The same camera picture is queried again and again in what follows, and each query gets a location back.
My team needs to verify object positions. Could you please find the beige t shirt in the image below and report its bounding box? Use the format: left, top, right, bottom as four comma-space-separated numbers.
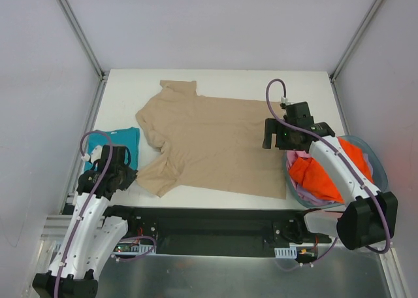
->
136, 80, 286, 199

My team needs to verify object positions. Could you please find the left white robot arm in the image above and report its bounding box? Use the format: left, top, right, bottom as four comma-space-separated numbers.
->
32, 144, 138, 297

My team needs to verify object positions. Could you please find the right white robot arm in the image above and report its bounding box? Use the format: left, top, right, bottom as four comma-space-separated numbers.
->
263, 98, 398, 254

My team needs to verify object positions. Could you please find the pink t shirt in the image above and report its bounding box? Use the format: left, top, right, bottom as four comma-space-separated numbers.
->
286, 151, 312, 196

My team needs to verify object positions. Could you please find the orange t shirt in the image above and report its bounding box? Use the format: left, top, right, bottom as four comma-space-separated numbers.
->
286, 137, 373, 206

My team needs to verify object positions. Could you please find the folded teal t shirt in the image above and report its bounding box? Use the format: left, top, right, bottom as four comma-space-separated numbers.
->
83, 127, 140, 174

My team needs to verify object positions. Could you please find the translucent blue laundry basket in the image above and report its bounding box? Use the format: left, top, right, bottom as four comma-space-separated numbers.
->
283, 135, 388, 208

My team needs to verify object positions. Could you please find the lavender t shirt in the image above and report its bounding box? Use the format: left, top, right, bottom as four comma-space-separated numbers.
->
293, 154, 375, 207

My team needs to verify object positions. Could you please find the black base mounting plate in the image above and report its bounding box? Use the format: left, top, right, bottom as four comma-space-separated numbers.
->
104, 206, 331, 257

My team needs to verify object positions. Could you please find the left white cable duct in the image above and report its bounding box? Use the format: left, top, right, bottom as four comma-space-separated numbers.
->
113, 243, 157, 257

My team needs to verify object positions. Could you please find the white cable duct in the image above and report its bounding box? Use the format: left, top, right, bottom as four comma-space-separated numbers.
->
274, 246, 297, 259
113, 243, 157, 257

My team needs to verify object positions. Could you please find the aluminium front rail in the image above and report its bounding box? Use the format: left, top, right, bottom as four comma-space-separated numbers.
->
40, 212, 396, 246

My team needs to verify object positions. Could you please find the right white cable duct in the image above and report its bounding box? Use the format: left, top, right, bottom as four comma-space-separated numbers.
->
274, 246, 297, 259

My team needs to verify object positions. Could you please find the right aluminium frame post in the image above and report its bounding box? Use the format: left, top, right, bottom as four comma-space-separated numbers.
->
330, 0, 386, 84

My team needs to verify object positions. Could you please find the aluminium frame post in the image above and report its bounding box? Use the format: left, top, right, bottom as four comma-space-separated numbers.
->
56, 0, 106, 80
330, 0, 386, 84

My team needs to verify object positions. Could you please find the left aluminium frame post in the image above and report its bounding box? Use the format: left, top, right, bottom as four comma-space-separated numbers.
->
56, 0, 106, 80

